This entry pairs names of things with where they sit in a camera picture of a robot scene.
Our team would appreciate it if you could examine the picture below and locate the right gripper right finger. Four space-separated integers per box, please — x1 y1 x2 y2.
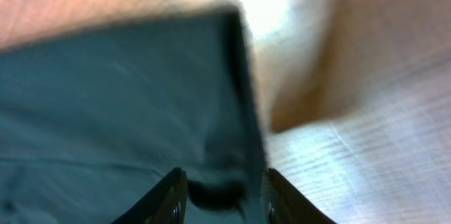
264 168 335 224

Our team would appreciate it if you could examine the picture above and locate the black polo shirt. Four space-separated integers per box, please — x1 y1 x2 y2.
1 6 266 223

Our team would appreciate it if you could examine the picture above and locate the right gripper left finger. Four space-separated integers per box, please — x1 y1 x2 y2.
112 168 187 224

